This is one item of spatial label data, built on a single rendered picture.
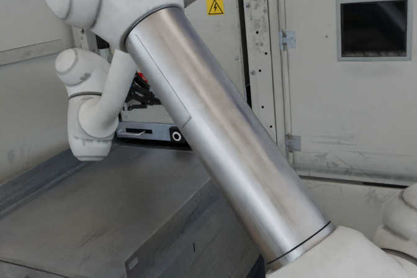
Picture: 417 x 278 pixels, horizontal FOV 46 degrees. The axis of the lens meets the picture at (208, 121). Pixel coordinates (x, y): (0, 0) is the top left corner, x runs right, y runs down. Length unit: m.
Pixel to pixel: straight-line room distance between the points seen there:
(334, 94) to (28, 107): 0.96
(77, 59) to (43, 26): 0.47
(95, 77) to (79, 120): 0.13
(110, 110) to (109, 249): 0.31
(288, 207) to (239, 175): 0.07
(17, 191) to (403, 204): 1.08
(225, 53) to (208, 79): 0.85
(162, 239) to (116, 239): 0.15
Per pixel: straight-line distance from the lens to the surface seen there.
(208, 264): 1.27
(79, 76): 1.26
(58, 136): 1.76
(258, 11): 1.39
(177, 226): 1.12
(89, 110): 1.20
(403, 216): 0.73
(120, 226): 1.23
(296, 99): 1.39
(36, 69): 1.70
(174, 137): 1.63
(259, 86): 1.44
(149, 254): 1.04
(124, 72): 1.08
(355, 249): 0.62
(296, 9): 1.34
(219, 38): 1.50
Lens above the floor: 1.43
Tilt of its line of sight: 18 degrees down
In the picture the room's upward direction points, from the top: 6 degrees counter-clockwise
